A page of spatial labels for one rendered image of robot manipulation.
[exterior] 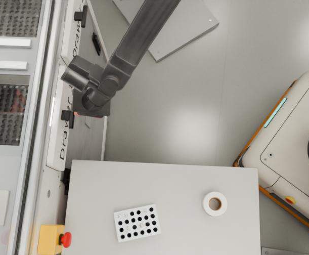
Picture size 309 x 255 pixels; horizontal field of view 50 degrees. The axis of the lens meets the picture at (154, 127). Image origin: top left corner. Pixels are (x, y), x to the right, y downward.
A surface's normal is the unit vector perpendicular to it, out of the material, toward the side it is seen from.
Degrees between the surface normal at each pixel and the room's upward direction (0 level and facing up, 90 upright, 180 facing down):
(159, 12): 61
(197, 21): 3
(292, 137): 0
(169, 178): 0
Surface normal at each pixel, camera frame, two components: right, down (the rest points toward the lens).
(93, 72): 0.56, -0.52
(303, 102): -0.02, -0.25
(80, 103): 0.45, -0.24
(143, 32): -0.14, 0.71
